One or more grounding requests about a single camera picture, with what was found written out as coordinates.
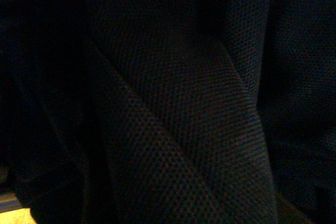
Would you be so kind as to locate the dark navy garment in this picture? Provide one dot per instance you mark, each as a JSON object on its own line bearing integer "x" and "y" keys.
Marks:
{"x": 170, "y": 111}

